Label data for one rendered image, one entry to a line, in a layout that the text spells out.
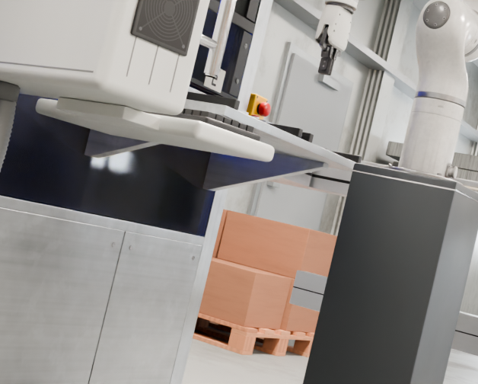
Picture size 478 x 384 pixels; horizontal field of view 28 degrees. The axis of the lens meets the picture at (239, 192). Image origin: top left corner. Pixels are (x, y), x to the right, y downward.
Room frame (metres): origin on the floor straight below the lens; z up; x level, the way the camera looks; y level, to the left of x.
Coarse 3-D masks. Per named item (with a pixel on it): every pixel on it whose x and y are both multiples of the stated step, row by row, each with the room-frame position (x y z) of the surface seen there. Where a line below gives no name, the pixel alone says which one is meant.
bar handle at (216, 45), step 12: (228, 0) 1.53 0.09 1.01; (228, 12) 1.53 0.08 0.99; (216, 24) 1.53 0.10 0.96; (228, 24) 1.53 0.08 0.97; (204, 36) 1.51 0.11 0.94; (216, 36) 1.53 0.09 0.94; (216, 48) 1.53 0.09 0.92; (216, 60) 1.53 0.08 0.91; (204, 72) 1.53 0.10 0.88; (216, 72) 1.53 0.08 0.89
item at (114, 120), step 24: (72, 120) 1.79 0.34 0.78; (96, 120) 1.69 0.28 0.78; (120, 120) 1.56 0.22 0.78; (144, 120) 1.55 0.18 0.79; (168, 120) 1.56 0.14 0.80; (192, 120) 1.53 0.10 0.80; (168, 144) 1.81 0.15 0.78; (192, 144) 1.67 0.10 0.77; (216, 144) 1.56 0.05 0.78; (240, 144) 1.59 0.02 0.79; (264, 144) 1.64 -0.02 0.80
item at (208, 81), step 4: (220, 72) 2.54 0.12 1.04; (224, 72) 2.56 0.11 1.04; (220, 76) 2.54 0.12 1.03; (224, 76) 2.56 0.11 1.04; (208, 80) 2.50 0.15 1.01; (216, 80) 2.53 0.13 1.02; (220, 80) 2.55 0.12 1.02; (204, 84) 2.49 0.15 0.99; (208, 84) 2.50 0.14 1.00; (216, 84) 2.54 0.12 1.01; (220, 84) 2.55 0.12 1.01; (212, 88) 2.53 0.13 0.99; (216, 88) 2.54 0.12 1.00; (220, 88) 2.56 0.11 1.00; (220, 92) 2.56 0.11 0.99
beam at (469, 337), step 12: (300, 276) 3.35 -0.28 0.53; (312, 276) 3.32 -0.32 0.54; (300, 288) 3.34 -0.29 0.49; (312, 288) 3.32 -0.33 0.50; (324, 288) 3.29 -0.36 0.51; (300, 300) 3.34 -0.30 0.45; (312, 300) 3.31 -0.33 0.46; (468, 324) 3.03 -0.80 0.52; (456, 336) 3.04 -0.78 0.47; (468, 336) 3.02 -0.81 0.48; (456, 348) 3.04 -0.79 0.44; (468, 348) 3.02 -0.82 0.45
